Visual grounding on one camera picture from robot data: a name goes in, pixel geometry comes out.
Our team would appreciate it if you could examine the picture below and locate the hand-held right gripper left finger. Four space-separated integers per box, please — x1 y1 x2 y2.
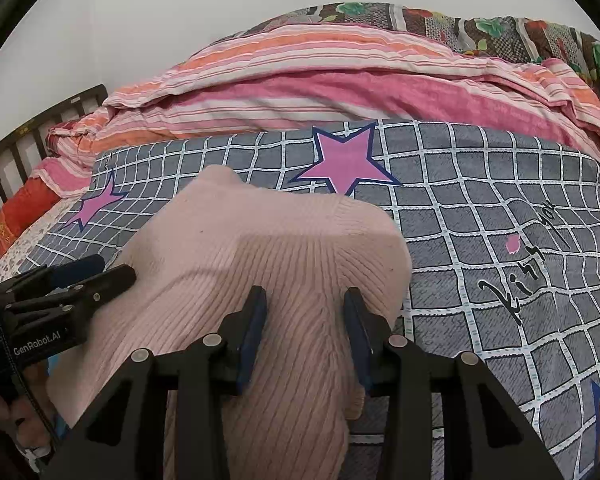
45 285 268 480

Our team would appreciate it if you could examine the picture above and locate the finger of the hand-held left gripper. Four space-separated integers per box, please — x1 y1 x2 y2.
15 253 107 291
2 263 137 317

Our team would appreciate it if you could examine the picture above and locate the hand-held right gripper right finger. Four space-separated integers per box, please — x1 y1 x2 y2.
342 287 566 480

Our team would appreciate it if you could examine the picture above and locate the pink knitted sweater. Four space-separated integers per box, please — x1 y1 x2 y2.
47 165 413 480

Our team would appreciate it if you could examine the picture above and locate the person's left hand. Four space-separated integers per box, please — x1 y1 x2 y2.
0 385 56 461

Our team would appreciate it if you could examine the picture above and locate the white floral bedsheet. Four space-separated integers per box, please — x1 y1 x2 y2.
0 200 88 286

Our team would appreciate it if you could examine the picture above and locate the red pillow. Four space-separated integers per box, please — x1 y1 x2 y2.
0 175 61 258

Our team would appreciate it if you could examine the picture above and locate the dark wooden headboard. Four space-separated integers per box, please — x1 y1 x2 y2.
0 84 108 206

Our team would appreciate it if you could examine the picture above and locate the grey checked blanket with stars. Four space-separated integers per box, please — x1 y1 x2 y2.
17 119 600 480

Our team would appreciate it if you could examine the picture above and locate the pink orange striped quilt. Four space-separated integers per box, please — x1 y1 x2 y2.
30 22 600 201

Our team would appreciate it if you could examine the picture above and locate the brown floral patterned blanket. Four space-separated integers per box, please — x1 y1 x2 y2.
235 1 600 126

